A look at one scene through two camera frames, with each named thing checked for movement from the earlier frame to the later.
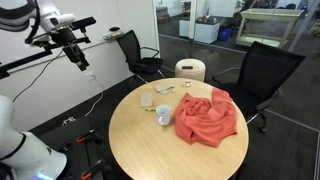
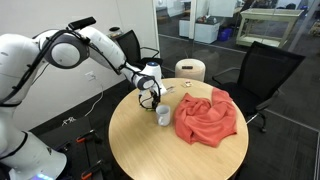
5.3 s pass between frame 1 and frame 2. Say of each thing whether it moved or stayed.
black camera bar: stayed
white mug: stayed
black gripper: moved
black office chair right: stayed
